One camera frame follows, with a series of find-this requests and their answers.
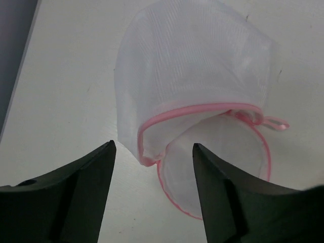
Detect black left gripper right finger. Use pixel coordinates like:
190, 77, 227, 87
192, 143, 323, 242

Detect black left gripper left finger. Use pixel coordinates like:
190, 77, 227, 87
1, 141, 116, 242

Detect white mesh laundry bag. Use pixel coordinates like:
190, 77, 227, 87
114, 1, 289, 219

